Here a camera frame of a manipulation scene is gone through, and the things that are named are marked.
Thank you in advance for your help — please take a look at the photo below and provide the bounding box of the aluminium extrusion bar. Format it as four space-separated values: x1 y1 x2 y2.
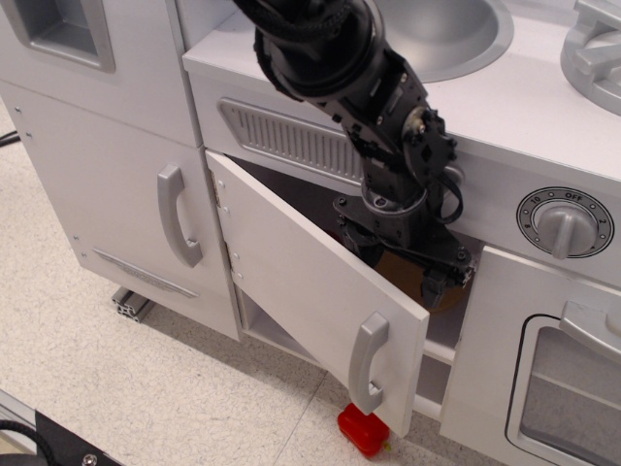
112 287 155 323

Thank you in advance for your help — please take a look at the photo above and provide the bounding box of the grey vent grille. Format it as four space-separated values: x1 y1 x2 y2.
217 98 363 193

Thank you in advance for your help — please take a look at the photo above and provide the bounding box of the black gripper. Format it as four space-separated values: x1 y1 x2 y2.
333 192 474 310

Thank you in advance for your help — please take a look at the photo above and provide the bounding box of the white oven door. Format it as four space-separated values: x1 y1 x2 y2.
441 247 620 465

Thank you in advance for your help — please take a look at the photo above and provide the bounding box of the yellow toy plate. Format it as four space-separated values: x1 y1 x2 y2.
374 250 472 313

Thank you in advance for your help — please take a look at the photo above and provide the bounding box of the white cabinet door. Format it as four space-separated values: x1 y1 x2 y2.
206 151 429 436

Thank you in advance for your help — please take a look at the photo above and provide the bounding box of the grey stove burner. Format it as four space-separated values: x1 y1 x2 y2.
560 1 620 115

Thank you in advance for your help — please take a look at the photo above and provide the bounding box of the white fridge door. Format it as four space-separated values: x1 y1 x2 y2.
1 83 241 339

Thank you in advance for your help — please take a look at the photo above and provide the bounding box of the silver sink bowl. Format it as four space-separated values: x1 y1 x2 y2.
376 0 514 83

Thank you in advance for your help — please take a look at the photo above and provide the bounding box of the grey timer knob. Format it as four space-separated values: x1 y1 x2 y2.
516 186 615 260

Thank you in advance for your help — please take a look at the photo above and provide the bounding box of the brass door hinge upper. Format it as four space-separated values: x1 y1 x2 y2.
209 170 220 209

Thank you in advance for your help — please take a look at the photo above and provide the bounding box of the grey oven door handle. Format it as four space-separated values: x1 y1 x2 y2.
560 302 620 352

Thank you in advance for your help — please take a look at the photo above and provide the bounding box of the white toy kitchen unit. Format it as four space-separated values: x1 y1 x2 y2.
1 1 620 465

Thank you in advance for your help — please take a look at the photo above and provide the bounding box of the grey fridge door handle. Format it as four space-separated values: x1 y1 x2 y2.
156 164 203 268

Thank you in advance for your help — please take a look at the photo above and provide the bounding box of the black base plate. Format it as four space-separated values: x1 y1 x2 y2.
1 390 120 466

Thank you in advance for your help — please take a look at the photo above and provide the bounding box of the red toy bell pepper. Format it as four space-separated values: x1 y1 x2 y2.
338 403 390 457

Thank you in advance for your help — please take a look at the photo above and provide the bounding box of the grey cabinet door handle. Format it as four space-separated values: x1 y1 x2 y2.
348 312 389 416

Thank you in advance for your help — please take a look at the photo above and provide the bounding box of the silver fridge emblem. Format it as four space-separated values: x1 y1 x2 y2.
92 248 200 299

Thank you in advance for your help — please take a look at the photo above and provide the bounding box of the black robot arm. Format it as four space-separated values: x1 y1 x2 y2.
239 1 473 308

